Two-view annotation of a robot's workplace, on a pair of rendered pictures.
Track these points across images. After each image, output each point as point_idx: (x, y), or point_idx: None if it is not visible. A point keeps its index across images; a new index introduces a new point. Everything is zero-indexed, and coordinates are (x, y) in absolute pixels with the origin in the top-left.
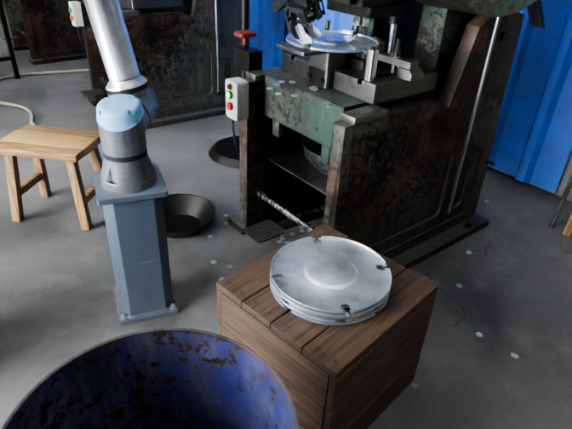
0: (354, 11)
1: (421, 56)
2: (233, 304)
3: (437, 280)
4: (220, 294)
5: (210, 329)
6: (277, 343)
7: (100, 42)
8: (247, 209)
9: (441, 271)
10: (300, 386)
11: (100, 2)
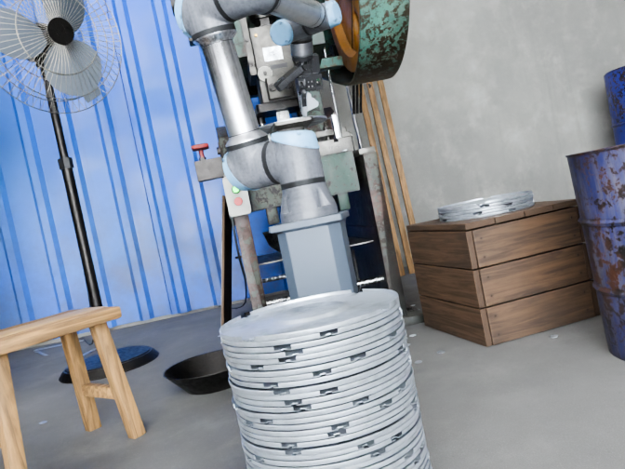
0: (291, 103)
1: None
2: (487, 228)
3: (418, 299)
4: (471, 233)
5: (417, 355)
6: (534, 223)
7: (237, 91)
8: None
9: (409, 298)
10: (562, 243)
11: (236, 53)
